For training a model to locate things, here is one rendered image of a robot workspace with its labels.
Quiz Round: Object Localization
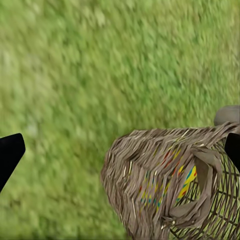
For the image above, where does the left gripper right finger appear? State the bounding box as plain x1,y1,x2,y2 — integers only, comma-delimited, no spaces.
224,133,240,174

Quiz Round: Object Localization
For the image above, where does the wicker basket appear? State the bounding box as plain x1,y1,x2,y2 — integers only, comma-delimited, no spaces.
100,121,240,240

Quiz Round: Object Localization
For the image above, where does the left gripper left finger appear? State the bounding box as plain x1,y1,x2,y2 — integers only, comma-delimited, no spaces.
0,133,26,192

